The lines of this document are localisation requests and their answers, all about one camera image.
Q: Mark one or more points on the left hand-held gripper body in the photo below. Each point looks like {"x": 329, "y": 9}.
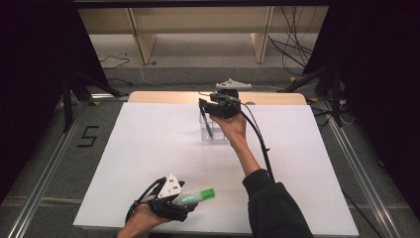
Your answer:
{"x": 170, "y": 188}

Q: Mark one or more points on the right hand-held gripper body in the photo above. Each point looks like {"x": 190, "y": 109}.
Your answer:
{"x": 228, "y": 107}

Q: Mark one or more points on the green marker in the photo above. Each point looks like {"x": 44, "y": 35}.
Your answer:
{"x": 194, "y": 197}

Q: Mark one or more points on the clear plastic organizer container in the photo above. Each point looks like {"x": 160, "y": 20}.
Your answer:
{"x": 218, "y": 136}

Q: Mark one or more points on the person's right hand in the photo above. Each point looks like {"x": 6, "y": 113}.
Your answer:
{"x": 234, "y": 130}

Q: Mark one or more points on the person's left hand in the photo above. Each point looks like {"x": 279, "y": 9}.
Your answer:
{"x": 142, "y": 221}

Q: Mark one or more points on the light wooden table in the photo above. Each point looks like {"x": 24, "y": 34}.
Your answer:
{"x": 165, "y": 97}

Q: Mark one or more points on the white table sheet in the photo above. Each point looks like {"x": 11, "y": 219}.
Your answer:
{"x": 148, "y": 148}

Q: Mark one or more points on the short silver bar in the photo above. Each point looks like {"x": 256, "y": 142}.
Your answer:
{"x": 109, "y": 96}

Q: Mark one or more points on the black stand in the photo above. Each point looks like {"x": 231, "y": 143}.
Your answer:
{"x": 67, "y": 105}
{"x": 336, "y": 92}

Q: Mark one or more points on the black curtain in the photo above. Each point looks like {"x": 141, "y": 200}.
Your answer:
{"x": 379, "y": 99}
{"x": 33, "y": 82}

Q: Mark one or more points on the light wooden desk frame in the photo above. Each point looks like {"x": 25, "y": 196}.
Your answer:
{"x": 145, "y": 46}

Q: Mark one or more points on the metal floor rail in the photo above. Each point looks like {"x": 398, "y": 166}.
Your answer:
{"x": 43, "y": 185}
{"x": 363, "y": 172}

